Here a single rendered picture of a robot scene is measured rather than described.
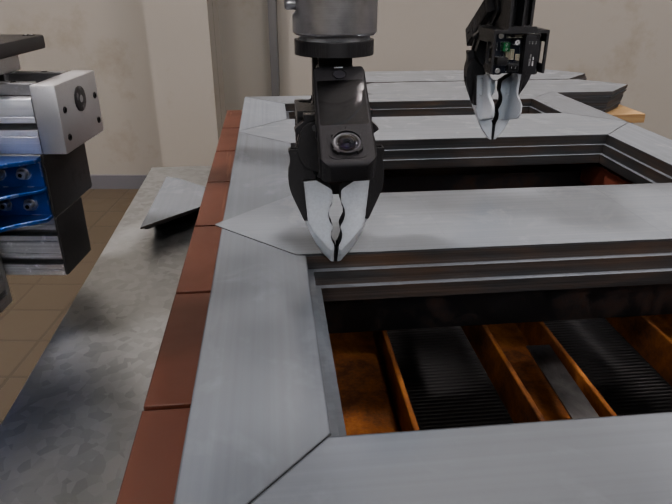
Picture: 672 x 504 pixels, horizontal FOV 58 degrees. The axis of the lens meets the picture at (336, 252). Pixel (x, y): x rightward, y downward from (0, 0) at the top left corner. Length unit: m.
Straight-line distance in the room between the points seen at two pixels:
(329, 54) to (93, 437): 0.46
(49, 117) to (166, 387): 0.47
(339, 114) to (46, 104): 0.47
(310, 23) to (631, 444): 0.39
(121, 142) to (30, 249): 2.67
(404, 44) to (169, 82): 1.20
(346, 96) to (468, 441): 0.29
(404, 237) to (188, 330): 0.25
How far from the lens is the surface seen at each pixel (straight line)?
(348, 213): 0.58
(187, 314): 0.60
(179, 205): 1.19
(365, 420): 0.68
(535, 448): 0.40
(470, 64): 0.86
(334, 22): 0.53
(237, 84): 3.36
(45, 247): 0.95
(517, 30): 0.81
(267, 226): 0.68
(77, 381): 0.80
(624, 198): 0.85
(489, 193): 0.81
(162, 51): 3.16
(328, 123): 0.50
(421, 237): 0.66
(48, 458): 0.70
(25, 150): 0.90
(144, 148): 3.56
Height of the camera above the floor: 1.12
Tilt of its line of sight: 25 degrees down
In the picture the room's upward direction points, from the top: straight up
